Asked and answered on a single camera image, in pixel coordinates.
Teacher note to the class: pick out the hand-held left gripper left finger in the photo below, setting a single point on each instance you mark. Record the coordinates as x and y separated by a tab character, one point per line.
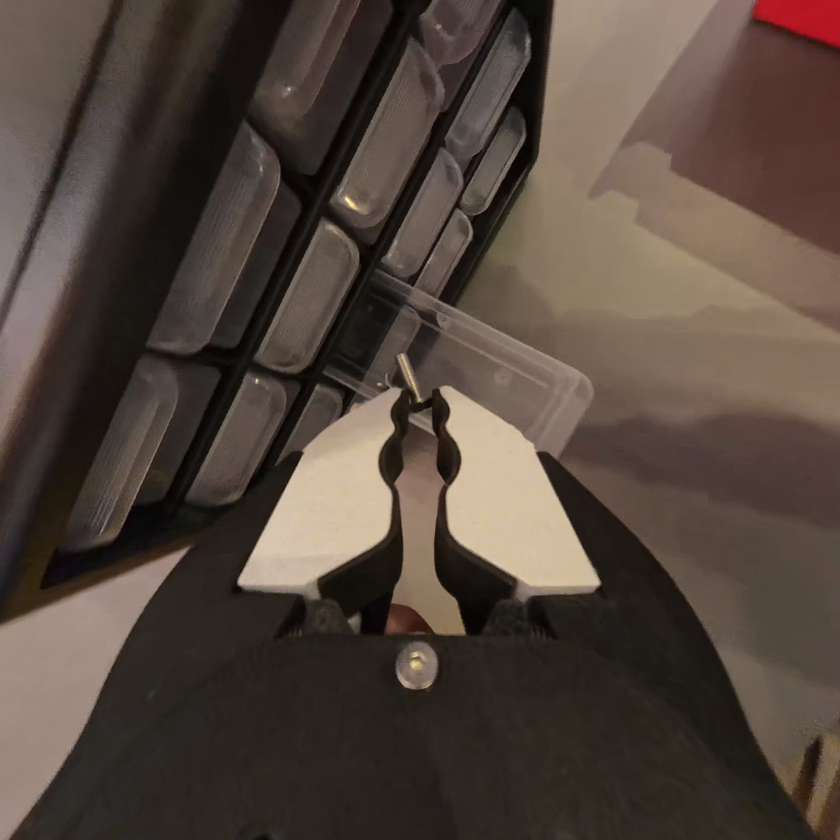
321	512

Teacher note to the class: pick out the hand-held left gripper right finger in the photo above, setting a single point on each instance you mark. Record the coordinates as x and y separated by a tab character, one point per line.
512	512

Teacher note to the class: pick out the clear plastic drawer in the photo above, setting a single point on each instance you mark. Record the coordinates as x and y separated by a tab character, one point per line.
499	374

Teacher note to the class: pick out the small metal screw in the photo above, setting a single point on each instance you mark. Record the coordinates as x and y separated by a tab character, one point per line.
405	374

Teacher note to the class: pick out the black drawer cabinet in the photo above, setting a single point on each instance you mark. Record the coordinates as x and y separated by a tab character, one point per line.
131	164

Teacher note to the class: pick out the rows of shut clear drawers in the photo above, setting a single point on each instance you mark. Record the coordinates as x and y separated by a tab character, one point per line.
308	295

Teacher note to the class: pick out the red plastic bin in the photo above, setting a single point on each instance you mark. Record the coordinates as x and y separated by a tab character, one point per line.
800	10

